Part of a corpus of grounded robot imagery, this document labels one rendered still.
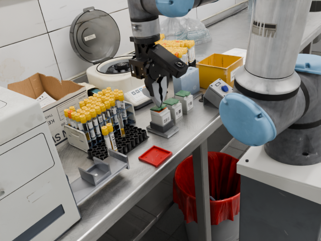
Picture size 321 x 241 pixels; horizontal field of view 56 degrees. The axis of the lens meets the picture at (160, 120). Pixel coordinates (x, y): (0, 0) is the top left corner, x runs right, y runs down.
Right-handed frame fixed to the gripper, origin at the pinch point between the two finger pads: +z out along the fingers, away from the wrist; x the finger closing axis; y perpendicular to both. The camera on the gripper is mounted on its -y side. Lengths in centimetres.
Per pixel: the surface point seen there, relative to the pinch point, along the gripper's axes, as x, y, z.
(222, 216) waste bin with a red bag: -22, -7, 63
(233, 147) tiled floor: -110, 38, 97
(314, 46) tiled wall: -240, 27, 57
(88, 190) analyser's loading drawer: 32.9, -5.8, 5.9
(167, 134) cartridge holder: 2.4, -3.6, 8.5
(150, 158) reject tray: 12.8, -6.0, 9.7
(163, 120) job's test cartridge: 1.6, -1.5, 4.6
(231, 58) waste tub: -44.5, 2.1, 0.9
